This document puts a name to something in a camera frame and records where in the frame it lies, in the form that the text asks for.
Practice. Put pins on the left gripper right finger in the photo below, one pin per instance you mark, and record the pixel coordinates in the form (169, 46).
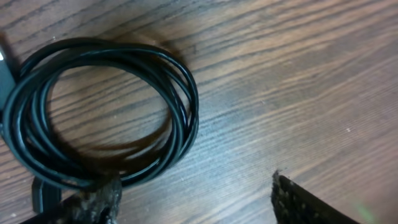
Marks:
(294, 205)

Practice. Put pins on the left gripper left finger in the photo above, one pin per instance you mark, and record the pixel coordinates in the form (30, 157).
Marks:
(98, 204)

